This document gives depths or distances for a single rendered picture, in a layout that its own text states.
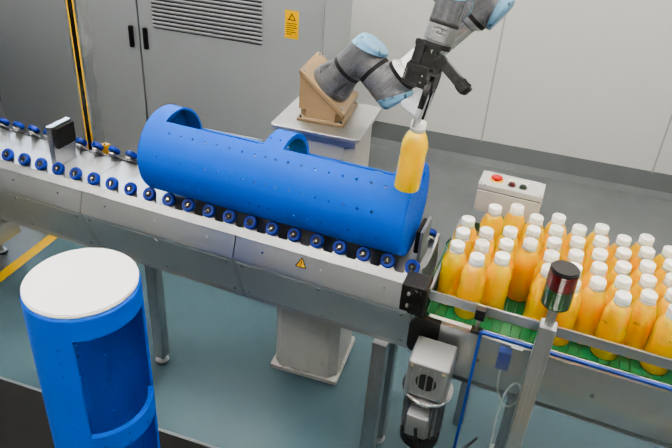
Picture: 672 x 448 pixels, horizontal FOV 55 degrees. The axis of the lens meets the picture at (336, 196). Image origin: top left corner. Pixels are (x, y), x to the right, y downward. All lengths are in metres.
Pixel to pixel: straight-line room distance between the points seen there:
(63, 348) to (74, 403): 0.19
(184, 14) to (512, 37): 2.11
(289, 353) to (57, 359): 1.30
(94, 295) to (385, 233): 0.77
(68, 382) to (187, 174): 0.68
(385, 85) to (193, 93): 1.86
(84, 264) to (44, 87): 2.73
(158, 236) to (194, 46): 1.69
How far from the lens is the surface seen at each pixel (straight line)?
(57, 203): 2.46
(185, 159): 2.01
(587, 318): 1.82
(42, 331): 1.70
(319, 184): 1.83
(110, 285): 1.70
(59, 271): 1.78
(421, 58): 1.64
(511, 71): 4.56
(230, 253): 2.09
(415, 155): 1.66
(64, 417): 1.89
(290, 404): 2.76
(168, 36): 3.77
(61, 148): 2.51
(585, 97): 4.61
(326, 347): 2.72
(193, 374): 2.90
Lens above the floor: 2.06
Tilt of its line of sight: 30 degrees down
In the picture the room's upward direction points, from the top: 4 degrees clockwise
